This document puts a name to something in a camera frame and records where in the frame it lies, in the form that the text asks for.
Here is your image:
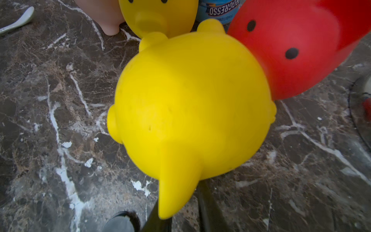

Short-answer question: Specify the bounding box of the chrome mug tree stand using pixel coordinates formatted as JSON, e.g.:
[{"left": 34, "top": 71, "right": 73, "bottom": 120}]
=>
[{"left": 349, "top": 74, "right": 371, "bottom": 148}]

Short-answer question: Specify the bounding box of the soup can blue label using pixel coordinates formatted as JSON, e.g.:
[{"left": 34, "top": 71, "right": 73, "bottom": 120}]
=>
[{"left": 196, "top": 0, "right": 241, "bottom": 25}]

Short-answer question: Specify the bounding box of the white plastic spoon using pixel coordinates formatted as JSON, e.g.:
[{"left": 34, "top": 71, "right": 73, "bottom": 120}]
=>
[{"left": 1, "top": 6, "right": 35, "bottom": 35}]

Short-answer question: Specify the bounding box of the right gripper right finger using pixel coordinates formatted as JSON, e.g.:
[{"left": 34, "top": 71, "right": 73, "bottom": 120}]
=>
[{"left": 197, "top": 180, "right": 229, "bottom": 232}]

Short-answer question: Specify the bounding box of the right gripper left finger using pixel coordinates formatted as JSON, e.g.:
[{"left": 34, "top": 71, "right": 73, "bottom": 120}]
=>
[{"left": 140, "top": 201, "right": 173, "bottom": 232}]

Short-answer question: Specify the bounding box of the yellow piggy bank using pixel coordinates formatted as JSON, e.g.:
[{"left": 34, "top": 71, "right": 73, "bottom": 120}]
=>
[
  {"left": 107, "top": 19, "right": 277, "bottom": 219},
  {"left": 119, "top": 0, "right": 199, "bottom": 38}
]

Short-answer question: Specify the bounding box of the pink piggy bank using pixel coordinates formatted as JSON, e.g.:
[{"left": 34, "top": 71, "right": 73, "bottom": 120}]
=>
[{"left": 74, "top": 0, "right": 125, "bottom": 36}]

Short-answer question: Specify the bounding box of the red piggy bank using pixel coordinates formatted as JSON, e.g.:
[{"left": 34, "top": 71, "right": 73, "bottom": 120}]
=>
[{"left": 228, "top": 1, "right": 371, "bottom": 100}]

